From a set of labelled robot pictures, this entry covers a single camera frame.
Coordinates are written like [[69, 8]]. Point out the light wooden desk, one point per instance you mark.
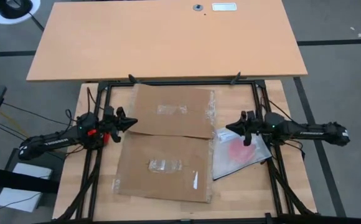
[[168, 40]]

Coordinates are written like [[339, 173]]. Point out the black aluminium frame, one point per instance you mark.
[[183, 83]]

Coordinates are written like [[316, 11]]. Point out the grey desk grommet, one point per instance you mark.
[[198, 7]]

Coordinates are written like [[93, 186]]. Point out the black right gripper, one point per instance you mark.
[[256, 129]]

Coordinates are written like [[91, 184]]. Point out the red tape strip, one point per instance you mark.
[[106, 138], [91, 132]]

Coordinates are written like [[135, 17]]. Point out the white mesh zip pouch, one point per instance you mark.
[[230, 161]]

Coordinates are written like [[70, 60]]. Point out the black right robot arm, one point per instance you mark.
[[305, 129]]

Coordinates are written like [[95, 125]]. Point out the brown cardboard box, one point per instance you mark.
[[168, 168]]

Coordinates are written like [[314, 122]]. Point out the white round floor disc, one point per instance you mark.
[[0, 19]]

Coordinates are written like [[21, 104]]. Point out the white flat box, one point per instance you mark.
[[15, 199]]

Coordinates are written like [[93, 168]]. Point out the black horizontal bar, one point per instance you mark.
[[18, 180]]

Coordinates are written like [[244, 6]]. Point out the red round disc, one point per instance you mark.
[[241, 152]]

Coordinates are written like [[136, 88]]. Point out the black clamp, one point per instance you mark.
[[133, 78], [235, 78]]

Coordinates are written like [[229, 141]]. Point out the black tower column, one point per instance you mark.
[[12, 7]]

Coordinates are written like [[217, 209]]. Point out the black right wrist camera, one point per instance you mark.
[[246, 115]]

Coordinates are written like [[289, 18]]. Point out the white rectangular desk plate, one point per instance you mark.
[[224, 7]]

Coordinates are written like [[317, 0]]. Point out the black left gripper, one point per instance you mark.
[[110, 124]]

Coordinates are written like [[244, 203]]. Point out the black side table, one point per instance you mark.
[[53, 161]]

